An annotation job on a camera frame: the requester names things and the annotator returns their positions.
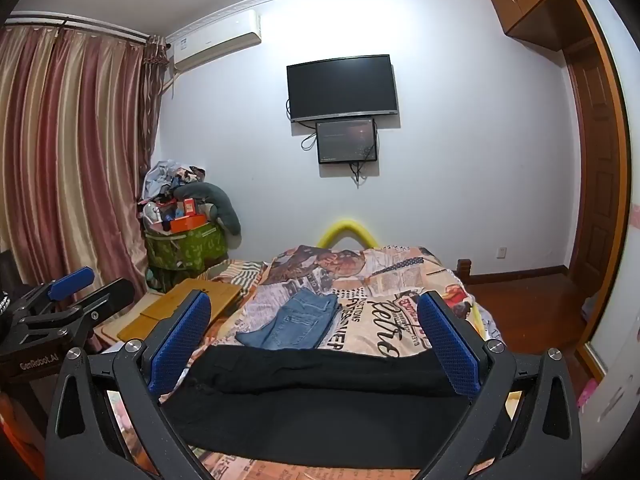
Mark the green storage box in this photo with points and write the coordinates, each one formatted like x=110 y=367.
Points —
x=190 y=250

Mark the printed blanket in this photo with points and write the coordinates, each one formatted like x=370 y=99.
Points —
x=380 y=280

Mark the pile of clothes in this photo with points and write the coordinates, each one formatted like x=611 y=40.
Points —
x=165 y=180

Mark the orange box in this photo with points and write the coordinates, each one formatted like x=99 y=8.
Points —
x=187 y=224

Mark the black wall television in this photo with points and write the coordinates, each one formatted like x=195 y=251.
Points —
x=342 y=87

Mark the yellow foam tube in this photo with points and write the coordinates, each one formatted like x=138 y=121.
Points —
x=346 y=223

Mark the wooden door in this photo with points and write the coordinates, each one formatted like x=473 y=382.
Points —
x=595 y=170

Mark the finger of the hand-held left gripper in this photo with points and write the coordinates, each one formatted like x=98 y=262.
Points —
x=107 y=297
x=75 y=280

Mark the grey plush pillow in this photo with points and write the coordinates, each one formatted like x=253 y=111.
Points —
x=225 y=207

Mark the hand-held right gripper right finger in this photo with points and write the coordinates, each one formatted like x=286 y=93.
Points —
x=450 y=345

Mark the wooden folding board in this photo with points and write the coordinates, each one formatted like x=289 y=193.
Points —
x=160 y=315

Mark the white air conditioner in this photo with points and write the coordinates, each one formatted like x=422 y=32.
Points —
x=215 y=40

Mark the striped pink curtain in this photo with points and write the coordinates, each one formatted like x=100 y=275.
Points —
x=75 y=160

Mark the blue jeans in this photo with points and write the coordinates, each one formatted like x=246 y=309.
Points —
x=295 y=320

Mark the curtain rod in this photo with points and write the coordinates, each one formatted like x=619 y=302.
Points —
x=80 y=24

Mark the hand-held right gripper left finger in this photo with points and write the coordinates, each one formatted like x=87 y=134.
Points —
x=185 y=340

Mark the wooden bed post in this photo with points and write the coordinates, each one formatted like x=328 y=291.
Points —
x=464 y=270

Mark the black pants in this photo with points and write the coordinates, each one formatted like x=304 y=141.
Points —
x=310 y=400

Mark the small black wall monitor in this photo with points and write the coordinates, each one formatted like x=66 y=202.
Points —
x=346 y=141

